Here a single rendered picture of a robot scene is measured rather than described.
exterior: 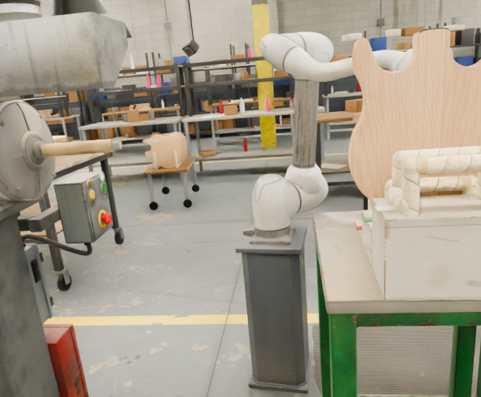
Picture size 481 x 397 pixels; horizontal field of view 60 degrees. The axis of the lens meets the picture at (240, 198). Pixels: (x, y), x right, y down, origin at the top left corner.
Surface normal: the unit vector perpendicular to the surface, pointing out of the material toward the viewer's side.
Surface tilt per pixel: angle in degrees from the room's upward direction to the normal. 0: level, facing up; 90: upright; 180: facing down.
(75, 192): 90
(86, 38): 90
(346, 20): 90
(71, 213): 90
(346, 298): 0
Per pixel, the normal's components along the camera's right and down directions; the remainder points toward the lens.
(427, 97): -0.13, 0.29
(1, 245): 0.99, -0.05
